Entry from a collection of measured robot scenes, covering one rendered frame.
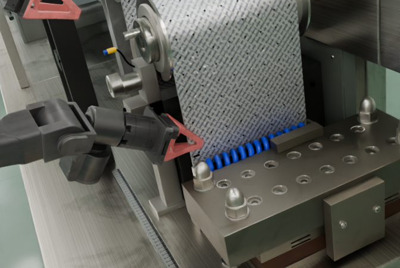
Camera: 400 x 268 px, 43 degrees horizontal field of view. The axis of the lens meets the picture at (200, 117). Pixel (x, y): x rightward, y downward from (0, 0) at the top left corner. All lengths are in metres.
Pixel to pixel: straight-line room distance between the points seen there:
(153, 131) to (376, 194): 0.36
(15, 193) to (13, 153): 2.35
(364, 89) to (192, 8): 0.56
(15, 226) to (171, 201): 1.87
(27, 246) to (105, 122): 1.90
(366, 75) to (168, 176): 0.52
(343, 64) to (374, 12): 0.16
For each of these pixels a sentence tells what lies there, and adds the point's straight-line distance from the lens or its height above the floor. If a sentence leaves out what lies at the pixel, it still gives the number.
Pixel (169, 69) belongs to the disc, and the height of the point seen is 1.21.
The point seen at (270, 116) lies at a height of 1.07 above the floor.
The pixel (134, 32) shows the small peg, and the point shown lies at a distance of 0.83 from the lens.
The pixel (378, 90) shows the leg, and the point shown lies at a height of 0.95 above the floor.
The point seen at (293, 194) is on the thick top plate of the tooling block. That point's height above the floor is 1.03.
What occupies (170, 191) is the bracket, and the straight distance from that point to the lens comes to 1.00.
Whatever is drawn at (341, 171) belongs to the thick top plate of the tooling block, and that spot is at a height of 1.03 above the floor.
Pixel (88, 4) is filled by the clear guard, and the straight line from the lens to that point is 1.83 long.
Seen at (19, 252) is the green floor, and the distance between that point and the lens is 2.63.
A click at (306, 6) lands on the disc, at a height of 1.25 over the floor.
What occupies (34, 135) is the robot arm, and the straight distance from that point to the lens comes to 0.73.
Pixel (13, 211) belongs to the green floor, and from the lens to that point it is 2.94.
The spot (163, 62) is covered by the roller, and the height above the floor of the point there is 1.22.
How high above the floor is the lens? 1.51
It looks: 27 degrees down
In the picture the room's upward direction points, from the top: 11 degrees counter-clockwise
